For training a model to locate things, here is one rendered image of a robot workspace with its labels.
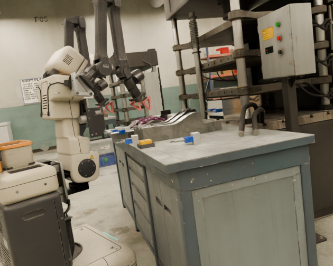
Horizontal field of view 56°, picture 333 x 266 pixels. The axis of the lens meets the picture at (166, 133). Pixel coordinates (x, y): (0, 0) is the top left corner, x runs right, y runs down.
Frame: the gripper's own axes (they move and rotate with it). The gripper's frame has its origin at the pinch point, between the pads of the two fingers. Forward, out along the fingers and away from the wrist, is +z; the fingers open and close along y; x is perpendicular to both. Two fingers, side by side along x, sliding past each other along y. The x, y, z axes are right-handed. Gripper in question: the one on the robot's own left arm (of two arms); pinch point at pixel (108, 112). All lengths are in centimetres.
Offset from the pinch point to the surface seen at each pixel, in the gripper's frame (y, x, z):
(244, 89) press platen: -63, -62, 28
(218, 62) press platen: -24, -93, 18
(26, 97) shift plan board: 679, -145, 17
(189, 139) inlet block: -79, 9, 14
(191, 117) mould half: -56, -17, 19
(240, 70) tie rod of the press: -61, -69, 17
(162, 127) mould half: -49, 0, 14
